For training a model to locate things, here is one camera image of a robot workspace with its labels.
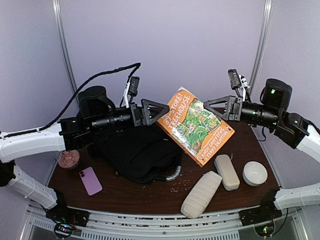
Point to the aluminium frame post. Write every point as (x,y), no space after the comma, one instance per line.
(63,43)
(262,43)

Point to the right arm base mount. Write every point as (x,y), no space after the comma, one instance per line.
(262,216)

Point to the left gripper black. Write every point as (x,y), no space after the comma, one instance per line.
(141,115)

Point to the right aluminium frame post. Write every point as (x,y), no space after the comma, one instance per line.
(262,43)

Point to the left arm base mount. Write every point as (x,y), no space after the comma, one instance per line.
(66,219)

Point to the pink smartphone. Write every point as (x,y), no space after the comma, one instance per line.
(90,181)

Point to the black student backpack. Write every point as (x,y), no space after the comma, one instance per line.
(141,154)

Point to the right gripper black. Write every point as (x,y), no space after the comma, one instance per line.
(237,102)

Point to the beige fabric pencil pouch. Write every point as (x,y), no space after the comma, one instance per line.
(201,195)

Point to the front aluminium rail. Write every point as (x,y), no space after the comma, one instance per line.
(221,225)

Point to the white bowl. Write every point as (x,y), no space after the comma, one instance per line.
(254,174)

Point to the beige glasses case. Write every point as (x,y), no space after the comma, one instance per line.
(226,170)

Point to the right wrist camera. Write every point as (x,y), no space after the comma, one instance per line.
(239,84)

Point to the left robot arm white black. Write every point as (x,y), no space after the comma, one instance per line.
(97,116)

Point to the green orange paperback book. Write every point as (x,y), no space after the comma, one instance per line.
(199,132)

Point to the red patterned small bowl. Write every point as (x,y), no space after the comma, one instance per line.
(69,160)

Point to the left aluminium frame post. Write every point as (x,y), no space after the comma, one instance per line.
(63,43)

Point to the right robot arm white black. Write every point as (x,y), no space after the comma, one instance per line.
(293,129)

